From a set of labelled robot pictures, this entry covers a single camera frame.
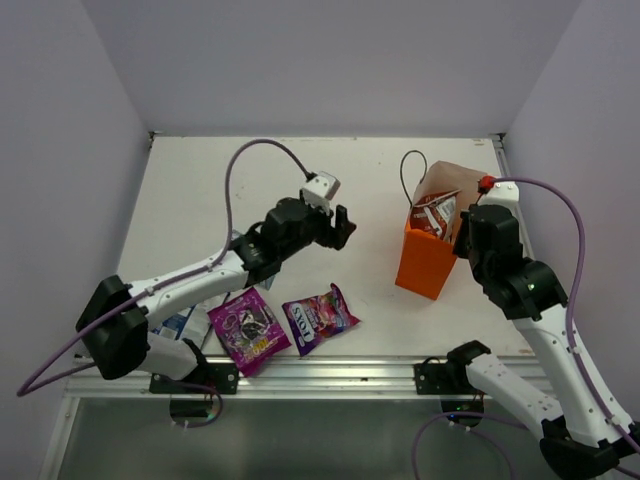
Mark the blue white snack bag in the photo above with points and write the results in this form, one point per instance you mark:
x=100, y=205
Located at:
x=192, y=323

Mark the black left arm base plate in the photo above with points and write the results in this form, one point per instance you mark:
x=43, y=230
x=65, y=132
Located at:
x=219, y=376

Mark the orange paper bag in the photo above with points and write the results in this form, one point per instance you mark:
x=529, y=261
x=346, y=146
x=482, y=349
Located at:
x=426, y=262

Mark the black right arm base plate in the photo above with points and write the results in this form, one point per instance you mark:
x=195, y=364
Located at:
x=435, y=376

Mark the teal Fox's candy bag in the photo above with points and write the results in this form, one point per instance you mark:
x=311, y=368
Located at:
x=256, y=258

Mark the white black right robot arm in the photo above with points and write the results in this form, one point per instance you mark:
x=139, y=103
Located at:
x=582, y=430

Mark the red brown snack bag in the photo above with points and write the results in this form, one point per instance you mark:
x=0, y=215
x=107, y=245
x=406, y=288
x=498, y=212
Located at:
x=434, y=213

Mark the magenta purple snack bag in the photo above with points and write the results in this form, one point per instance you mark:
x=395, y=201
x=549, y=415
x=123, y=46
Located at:
x=249, y=331

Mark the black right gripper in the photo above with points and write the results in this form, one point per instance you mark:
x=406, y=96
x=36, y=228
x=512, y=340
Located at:
x=459, y=247

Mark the purple Fox's candy bag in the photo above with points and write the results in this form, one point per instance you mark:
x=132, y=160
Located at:
x=313, y=320

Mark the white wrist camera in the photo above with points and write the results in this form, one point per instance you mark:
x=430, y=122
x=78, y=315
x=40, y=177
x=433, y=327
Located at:
x=493, y=191
x=319, y=191

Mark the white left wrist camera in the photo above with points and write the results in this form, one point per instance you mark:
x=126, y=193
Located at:
x=319, y=191

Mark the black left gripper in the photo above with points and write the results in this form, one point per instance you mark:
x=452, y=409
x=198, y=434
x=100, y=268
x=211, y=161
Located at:
x=334, y=237

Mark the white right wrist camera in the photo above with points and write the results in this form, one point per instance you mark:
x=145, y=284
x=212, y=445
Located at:
x=493, y=191

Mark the front aluminium rail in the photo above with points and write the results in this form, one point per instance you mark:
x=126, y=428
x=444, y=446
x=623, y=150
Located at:
x=283, y=378

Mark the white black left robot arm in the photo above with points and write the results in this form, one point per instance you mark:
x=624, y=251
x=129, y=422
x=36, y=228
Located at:
x=116, y=326

